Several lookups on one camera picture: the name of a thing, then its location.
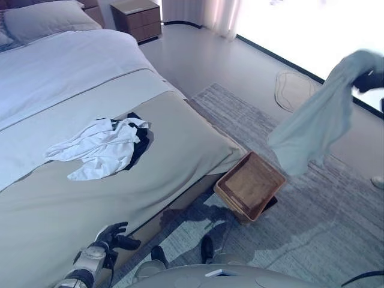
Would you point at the silver right robot leg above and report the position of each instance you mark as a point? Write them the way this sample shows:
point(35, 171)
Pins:
point(207, 249)

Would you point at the black floor rail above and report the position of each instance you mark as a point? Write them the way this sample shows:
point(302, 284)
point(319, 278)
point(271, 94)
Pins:
point(180, 22)

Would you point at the large grey area rug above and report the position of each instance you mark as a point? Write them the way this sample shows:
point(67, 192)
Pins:
point(315, 225)

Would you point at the white textured blanket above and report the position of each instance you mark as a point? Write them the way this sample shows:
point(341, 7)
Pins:
point(36, 141)

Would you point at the grey patterned cushion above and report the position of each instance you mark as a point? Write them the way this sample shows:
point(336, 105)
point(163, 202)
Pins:
point(4, 39)

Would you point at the silver robot leg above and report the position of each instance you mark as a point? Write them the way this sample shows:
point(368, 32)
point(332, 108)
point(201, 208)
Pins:
point(159, 255)
point(207, 249)

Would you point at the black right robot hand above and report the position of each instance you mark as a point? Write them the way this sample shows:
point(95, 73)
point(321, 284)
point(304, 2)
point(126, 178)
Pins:
point(369, 82)

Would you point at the white duvet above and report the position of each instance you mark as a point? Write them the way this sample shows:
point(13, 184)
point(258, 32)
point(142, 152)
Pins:
point(60, 69)

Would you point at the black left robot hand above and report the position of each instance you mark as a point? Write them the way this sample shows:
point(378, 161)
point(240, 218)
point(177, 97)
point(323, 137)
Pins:
point(114, 237)

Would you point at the brown woven basket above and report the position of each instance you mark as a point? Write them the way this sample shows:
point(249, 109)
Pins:
point(249, 186)

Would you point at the silver left robot leg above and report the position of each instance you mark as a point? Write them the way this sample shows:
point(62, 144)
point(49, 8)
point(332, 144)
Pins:
point(159, 255)

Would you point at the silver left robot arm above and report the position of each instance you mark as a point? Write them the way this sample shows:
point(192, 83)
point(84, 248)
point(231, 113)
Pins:
point(87, 261)

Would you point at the white cotton shirt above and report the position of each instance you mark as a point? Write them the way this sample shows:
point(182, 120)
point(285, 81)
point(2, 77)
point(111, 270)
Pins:
point(318, 126)
point(99, 147)

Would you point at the black cotton shirt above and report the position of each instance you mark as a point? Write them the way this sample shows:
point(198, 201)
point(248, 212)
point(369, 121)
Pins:
point(141, 147)

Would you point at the beige pillow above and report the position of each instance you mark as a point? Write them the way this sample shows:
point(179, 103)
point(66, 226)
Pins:
point(45, 21)

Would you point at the grey robot torso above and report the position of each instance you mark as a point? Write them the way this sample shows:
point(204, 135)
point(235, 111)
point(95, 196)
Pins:
point(225, 280)

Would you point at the brown wooden nightstand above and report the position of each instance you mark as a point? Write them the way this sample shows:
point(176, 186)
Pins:
point(141, 24)

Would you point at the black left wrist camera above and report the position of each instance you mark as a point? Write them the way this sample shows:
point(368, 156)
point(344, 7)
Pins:
point(111, 261)

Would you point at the sheer white curtain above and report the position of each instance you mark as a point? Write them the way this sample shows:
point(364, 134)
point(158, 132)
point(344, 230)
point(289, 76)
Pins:
point(216, 18)

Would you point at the small oval beige rug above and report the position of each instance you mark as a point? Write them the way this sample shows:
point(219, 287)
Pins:
point(294, 90)

